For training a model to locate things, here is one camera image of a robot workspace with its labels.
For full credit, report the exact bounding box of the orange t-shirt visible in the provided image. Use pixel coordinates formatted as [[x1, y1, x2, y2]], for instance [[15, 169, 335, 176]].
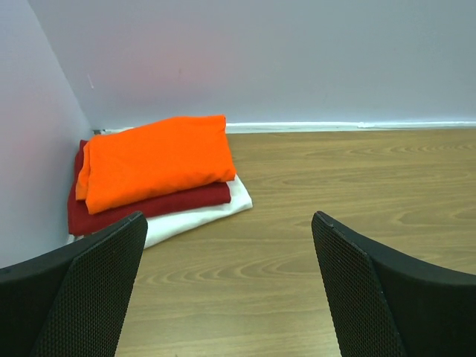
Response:
[[75, 115, 237, 214]]

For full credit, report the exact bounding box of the folded dark red t-shirt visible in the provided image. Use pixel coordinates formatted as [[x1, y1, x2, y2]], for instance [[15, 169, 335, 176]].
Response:
[[67, 138, 236, 236]]

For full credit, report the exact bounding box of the folded white t-shirt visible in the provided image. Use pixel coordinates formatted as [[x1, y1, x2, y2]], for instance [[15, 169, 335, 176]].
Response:
[[67, 176, 253, 248]]

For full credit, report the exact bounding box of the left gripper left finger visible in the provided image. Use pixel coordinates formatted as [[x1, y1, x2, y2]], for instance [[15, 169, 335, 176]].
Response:
[[1, 212, 148, 356]]

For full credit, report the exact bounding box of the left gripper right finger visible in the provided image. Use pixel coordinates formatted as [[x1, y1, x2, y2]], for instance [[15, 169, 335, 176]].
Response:
[[312, 211, 475, 356]]

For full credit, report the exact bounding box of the aluminium frame rail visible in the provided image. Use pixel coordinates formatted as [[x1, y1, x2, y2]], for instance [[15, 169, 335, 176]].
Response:
[[91, 121, 476, 135]]

